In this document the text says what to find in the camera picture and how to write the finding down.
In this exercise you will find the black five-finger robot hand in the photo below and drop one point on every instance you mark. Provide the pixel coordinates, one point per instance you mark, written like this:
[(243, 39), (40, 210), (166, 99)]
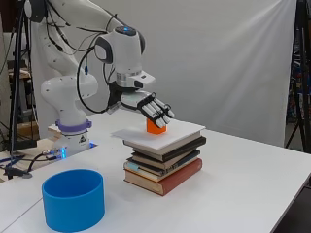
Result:
[(134, 100)]

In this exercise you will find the orange cube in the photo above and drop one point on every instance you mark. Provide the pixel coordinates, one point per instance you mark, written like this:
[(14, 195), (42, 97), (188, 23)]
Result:
[(155, 129)]

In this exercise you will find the white seven-joint robot arm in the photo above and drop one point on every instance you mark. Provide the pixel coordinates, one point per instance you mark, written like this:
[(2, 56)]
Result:
[(69, 93)]

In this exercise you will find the white flat box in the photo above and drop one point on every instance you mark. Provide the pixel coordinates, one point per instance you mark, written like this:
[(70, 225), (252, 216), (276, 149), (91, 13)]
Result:
[(178, 131)]

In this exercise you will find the brown book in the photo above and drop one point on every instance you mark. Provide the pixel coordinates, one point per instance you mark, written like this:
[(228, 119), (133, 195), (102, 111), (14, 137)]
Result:
[(145, 159)]

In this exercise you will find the teal book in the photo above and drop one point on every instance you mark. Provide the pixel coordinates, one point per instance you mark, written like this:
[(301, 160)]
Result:
[(132, 166)]

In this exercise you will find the black book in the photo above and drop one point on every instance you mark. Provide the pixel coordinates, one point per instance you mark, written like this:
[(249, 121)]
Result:
[(184, 148)]

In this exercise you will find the white hanging sheet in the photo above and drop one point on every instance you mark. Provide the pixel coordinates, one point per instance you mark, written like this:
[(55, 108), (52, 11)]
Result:
[(220, 64)]

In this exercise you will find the black light stand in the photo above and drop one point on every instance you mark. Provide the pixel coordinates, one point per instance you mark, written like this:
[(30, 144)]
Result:
[(16, 81)]

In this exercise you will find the blue round tub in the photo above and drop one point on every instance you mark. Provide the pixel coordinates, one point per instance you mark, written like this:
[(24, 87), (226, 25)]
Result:
[(74, 207)]

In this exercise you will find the black camera tripod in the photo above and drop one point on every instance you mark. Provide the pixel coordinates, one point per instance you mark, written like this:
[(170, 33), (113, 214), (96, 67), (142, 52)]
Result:
[(303, 81)]

